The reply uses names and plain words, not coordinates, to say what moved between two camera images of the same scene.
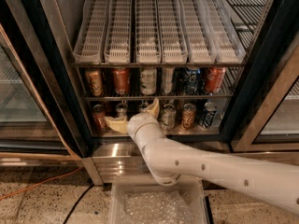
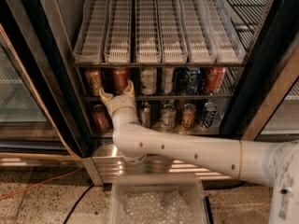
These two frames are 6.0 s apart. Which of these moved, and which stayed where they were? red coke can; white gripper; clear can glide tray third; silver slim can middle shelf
Moved: white gripper
Stayed: clear can glide tray third; red coke can; silver slim can middle shelf
